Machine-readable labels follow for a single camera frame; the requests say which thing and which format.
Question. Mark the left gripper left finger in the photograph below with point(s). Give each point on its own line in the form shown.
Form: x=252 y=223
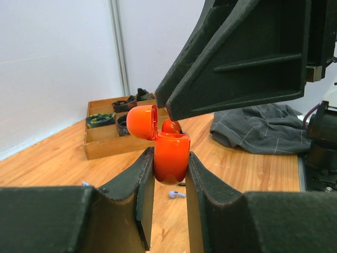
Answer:
x=116 y=217

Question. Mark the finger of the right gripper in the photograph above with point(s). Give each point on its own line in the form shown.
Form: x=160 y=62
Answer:
x=213 y=14

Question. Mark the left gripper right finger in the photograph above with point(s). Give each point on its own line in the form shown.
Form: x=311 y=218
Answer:
x=222 y=219

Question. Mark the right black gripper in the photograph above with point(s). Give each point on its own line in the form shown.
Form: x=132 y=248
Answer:
x=257 y=56

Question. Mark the orange earbud case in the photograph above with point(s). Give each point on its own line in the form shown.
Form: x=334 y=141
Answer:
x=171 y=150

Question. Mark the orange earbud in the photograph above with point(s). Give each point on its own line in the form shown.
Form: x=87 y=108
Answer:
x=170 y=126

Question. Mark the purple earbud lower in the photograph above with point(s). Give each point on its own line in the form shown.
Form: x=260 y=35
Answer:
x=176 y=194

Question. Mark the grey checked cloth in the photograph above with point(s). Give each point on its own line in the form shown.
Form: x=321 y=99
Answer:
x=262 y=129

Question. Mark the wooden divided tray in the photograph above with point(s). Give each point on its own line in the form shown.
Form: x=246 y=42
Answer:
x=105 y=141

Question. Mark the rolled dark belt lower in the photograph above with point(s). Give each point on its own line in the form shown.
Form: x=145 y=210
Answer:
x=121 y=123

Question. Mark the rolled green patterned belt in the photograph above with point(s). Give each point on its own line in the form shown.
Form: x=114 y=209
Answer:
x=100 y=120

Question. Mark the rolled dark belt right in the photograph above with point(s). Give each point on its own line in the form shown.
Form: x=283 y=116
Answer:
x=144 y=95

